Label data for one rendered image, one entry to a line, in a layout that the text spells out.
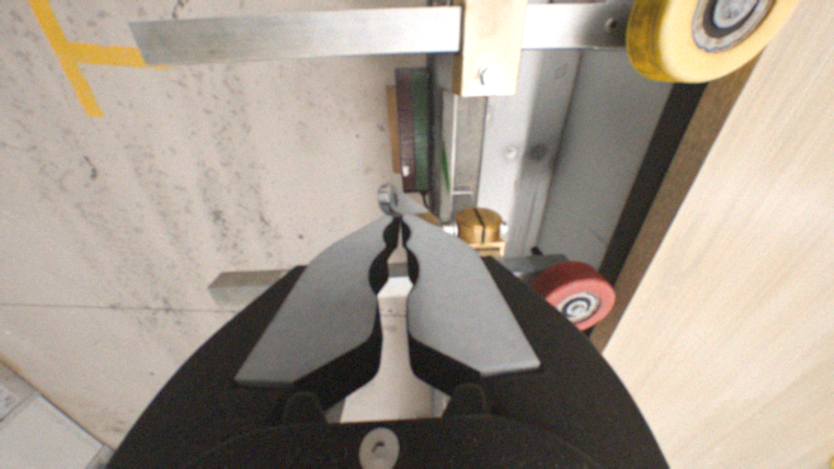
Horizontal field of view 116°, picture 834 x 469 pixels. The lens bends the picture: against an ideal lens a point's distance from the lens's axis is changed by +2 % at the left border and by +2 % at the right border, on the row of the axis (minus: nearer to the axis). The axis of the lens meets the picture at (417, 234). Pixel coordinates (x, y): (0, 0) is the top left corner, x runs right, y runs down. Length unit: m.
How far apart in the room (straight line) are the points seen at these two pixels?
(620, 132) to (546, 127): 0.14
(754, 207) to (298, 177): 1.22
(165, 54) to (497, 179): 0.47
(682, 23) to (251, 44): 0.30
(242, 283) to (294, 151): 0.89
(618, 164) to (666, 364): 0.28
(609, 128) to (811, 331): 0.36
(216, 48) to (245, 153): 1.01
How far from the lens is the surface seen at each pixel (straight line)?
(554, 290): 0.31
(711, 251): 0.39
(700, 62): 0.27
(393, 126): 1.04
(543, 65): 0.52
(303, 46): 0.29
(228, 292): 0.39
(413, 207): 0.16
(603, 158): 0.47
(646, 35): 0.26
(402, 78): 0.40
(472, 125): 0.41
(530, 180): 0.56
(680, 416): 0.70
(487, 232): 0.28
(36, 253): 2.25
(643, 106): 0.43
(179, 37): 0.33
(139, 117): 1.49
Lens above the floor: 1.10
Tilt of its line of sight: 58 degrees down
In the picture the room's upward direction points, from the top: 176 degrees clockwise
